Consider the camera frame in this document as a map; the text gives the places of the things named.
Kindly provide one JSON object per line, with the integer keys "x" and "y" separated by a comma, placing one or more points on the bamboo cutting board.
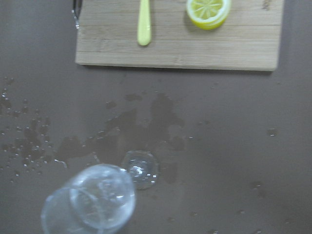
{"x": 249, "y": 39}

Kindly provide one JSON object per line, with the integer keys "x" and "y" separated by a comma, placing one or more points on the yellow lemon slice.
{"x": 208, "y": 14}

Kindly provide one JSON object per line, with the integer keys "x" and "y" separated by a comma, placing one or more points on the clear wine glass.
{"x": 101, "y": 198}

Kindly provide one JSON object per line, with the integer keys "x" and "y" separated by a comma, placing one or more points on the yellow plastic knife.
{"x": 144, "y": 29}

